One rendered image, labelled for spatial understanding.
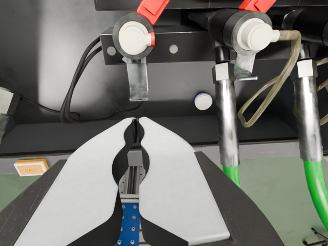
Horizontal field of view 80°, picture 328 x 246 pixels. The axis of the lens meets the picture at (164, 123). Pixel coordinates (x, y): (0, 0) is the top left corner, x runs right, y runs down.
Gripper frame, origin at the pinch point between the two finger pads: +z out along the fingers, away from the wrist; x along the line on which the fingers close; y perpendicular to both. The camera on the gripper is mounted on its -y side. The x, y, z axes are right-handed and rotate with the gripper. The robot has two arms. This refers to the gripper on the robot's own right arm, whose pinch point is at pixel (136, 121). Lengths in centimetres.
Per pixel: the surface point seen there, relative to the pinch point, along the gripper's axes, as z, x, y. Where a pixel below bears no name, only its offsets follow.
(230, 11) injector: 6.6, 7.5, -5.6
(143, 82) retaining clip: 3.9, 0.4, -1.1
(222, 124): 4.3, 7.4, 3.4
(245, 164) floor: 114, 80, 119
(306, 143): 3.2, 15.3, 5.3
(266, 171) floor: 114, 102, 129
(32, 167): 17.3, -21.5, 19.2
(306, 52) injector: 8.0, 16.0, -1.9
